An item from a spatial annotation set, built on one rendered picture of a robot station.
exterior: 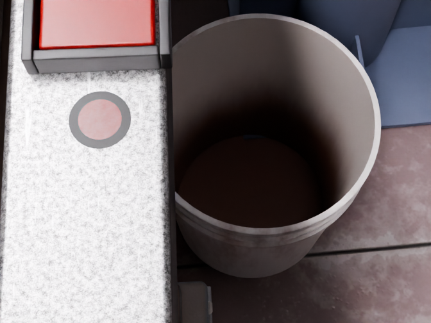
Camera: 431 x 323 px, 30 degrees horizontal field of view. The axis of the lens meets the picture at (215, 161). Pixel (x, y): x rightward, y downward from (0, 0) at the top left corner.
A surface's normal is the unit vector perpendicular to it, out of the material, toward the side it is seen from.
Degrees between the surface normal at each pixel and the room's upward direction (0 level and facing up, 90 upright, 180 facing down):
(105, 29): 0
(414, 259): 1
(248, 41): 87
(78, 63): 90
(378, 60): 0
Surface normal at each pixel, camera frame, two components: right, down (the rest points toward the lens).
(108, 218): 0.00, -0.34
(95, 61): 0.04, 0.94
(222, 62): 0.32, 0.87
